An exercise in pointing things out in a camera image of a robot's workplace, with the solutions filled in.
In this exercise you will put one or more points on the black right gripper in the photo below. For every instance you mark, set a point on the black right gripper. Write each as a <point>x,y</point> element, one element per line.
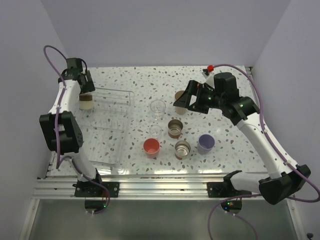
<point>197,89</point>

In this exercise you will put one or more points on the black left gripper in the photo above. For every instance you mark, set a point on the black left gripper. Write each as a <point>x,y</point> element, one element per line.
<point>90,85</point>

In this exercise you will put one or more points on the cream steel-lined cup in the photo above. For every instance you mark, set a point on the cream steel-lined cup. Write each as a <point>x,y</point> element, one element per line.
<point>86,101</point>

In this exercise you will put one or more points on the large clear plastic cup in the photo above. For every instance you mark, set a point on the large clear plastic cup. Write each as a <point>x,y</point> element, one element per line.
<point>157,108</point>

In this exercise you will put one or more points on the brown-band steel cup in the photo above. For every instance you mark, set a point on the brown-band steel cup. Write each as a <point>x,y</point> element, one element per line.
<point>175,128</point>

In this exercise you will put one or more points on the steel cup brown base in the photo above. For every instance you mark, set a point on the steel cup brown base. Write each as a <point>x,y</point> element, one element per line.
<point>182,149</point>

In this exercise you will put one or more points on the pink plastic cup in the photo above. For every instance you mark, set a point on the pink plastic cup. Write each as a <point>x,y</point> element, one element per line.
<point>151,147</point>

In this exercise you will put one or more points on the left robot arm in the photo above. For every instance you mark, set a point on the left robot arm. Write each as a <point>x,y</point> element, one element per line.
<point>61,131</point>

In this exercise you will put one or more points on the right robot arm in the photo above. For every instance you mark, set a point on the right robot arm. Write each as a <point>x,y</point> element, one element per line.
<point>283,179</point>

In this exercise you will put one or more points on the clear plastic dish rack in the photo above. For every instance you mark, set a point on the clear plastic dish rack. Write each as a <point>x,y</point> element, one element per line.
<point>105,126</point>

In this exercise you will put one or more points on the lavender plastic cup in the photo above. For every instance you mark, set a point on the lavender plastic cup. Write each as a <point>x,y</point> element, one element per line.
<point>205,144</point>

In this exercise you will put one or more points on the small clear plastic cup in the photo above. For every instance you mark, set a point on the small clear plastic cup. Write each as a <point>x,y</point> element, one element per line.
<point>155,131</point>

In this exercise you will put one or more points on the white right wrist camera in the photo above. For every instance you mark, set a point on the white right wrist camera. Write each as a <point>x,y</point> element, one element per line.
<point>208,75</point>

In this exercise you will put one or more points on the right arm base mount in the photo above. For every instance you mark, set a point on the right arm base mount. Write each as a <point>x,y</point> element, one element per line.
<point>222,190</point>

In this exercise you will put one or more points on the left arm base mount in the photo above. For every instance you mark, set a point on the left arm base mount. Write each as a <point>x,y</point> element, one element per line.
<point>89,190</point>

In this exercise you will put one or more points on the aluminium rail frame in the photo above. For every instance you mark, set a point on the aluminium rail frame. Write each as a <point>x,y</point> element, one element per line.
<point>167,180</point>

